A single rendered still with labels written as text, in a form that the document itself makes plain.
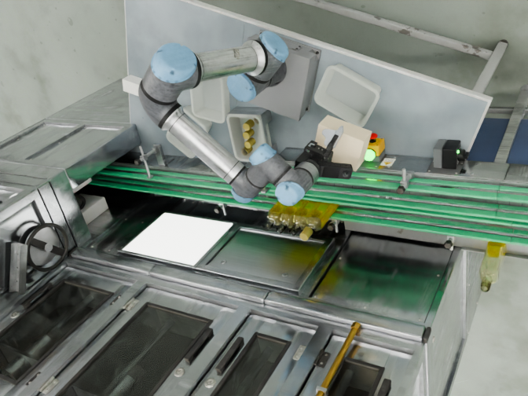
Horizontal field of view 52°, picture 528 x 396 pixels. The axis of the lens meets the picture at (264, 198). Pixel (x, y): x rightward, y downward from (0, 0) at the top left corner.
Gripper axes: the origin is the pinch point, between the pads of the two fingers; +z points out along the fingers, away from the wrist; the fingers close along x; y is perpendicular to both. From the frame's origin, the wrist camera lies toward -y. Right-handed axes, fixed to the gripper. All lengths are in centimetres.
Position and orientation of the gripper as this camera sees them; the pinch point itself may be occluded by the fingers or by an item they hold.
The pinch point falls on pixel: (339, 144)
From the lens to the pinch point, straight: 181.2
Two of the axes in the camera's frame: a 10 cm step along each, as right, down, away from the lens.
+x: -1.1, 7.7, 6.3
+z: 4.9, -5.1, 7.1
